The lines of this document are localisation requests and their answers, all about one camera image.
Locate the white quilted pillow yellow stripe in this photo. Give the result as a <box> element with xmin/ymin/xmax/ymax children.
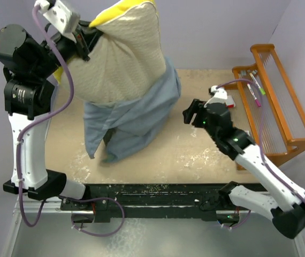
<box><xmin>67</xmin><ymin>1</ymin><xmax>166</xmax><ymax>105</ymax></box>

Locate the patchwork green beige pillowcase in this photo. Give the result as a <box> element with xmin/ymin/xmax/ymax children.
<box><xmin>83</xmin><ymin>57</ymin><xmax>181</xmax><ymax>163</ymax></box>

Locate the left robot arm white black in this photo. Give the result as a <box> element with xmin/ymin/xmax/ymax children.
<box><xmin>0</xmin><ymin>24</ymin><xmax>90</xmax><ymax>201</ymax></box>

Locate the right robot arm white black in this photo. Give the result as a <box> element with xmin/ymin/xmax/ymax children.
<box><xmin>182</xmin><ymin>99</ymin><xmax>305</xmax><ymax>239</ymax></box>

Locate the white red small box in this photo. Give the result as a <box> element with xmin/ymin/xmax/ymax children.
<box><xmin>225</xmin><ymin>95</ymin><xmax>235</xmax><ymax>108</ymax></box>

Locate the pink capped marker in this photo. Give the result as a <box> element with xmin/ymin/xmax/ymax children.
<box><xmin>247</xmin><ymin>83</ymin><xmax>261</xmax><ymax>107</ymax></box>

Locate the orange wooden tiered rack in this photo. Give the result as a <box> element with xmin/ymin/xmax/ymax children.
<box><xmin>225</xmin><ymin>44</ymin><xmax>305</xmax><ymax>167</ymax></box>

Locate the green capped marker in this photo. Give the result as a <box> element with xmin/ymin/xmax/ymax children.
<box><xmin>249</xmin><ymin>72</ymin><xmax>266</xmax><ymax>95</ymax></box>

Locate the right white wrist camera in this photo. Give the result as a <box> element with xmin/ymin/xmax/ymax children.
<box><xmin>204</xmin><ymin>85</ymin><xmax>227</xmax><ymax>107</ymax></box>

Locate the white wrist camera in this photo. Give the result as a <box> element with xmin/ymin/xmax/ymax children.
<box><xmin>204</xmin><ymin>85</ymin><xmax>227</xmax><ymax>107</ymax></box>
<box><xmin>34</xmin><ymin>0</ymin><xmax>80</xmax><ymax>35</ymax></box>

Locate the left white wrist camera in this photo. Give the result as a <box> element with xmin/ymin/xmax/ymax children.
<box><xmin>34</xmin><ymin>0</ymin><xmax>80</xmax><ymax>35</ymax></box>

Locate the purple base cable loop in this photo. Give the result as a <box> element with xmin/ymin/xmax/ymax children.
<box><xmin>71</xmin><ymin>198</ymin><xmax>126</xmax><ymax>238</ymax></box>

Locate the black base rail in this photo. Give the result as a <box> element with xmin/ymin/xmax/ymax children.
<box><xmin>60</xmin><ymin>184</ymin><xmax>243</xmax><ymax>225</ymax></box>

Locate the aluminium frame rail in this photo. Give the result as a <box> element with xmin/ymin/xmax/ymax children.
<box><xmin>13</xmin><ymin>198</ymin><xmax>62</xmax><ymax>214</ymax></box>

